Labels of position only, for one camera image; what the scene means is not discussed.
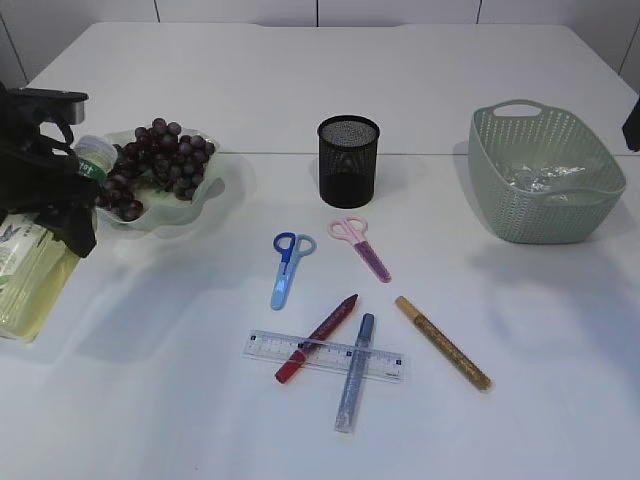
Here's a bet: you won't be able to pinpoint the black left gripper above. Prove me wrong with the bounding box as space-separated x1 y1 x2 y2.
1 86 100 258

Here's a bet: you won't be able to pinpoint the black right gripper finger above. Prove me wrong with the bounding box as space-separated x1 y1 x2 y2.
622 99 640 152

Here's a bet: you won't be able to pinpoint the yellow tea bottle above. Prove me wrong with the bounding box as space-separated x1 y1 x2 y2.
1 136 117 342

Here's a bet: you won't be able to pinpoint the clear plastic sheet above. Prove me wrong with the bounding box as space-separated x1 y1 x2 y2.
501 164 586 193

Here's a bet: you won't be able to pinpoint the purple artificial grape bunch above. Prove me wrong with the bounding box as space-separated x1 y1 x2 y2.
94 117 217 223

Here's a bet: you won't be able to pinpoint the green plastic woven basket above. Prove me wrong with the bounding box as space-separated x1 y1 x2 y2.
468 100 627 244

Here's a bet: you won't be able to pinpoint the green wavy glass plate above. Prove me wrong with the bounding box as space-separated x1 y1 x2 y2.
94 127 226 233

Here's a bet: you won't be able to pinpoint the black mesh pen holder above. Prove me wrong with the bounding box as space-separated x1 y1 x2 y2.
317 115 380 209

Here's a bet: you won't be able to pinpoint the gold glitter pen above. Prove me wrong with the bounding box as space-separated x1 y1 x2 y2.
395 296 492 391

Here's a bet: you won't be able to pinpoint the red crayon pen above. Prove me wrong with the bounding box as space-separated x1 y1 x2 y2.
275 294 359 384

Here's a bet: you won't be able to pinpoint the clear plastic ruler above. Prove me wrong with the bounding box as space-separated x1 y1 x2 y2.
243 330 408 383

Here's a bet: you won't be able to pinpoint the blue glitter pen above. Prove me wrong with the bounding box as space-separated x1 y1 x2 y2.
334 313 375 433

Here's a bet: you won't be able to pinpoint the blue scissors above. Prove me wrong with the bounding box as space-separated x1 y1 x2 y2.
270 232 317 310

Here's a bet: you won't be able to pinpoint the pink purple scissors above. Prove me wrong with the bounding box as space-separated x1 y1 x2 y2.
327 215 392 283

